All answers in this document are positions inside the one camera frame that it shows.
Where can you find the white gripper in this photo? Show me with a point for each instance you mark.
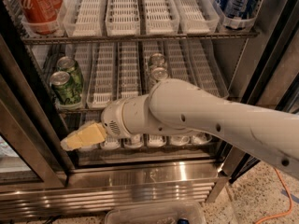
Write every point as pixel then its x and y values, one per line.
pixel 112 118

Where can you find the green soda can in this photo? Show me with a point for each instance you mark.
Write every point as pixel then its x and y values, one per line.
pixel 65 88
pixel 71 66

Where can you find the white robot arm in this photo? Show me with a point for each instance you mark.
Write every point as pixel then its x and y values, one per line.
pixel 266 134

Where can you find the glass fridge door left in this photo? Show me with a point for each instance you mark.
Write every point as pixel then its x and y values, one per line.
pixel 21 117

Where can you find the stainless steel fridge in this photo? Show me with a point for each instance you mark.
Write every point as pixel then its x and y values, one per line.
pixel 243 70

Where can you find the front white patterned can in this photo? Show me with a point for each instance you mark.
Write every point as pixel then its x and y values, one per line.
pixel 156 75

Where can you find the white patterned can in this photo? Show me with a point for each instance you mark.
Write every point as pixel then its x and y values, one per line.
pixel 156 60
pixel 156 75

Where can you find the rear white patterned can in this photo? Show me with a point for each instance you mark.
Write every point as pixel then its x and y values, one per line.
pixel 156 60

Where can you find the front red cola can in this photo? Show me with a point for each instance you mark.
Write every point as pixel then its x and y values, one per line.
pixel 40 14

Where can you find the dark blue can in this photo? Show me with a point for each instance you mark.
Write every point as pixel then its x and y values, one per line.
pixel 239 9

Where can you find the clear plastic bin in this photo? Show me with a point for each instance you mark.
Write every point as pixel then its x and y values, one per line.
pixel 176 212

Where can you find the middle wire shelf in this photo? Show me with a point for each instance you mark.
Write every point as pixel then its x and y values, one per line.
pixel 78 110

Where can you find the wire shelf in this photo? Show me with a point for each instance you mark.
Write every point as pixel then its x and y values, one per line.
pixel 78 110
pixel 49 40

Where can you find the top wire shelf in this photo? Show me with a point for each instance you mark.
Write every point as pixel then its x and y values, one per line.
pixel 49 40

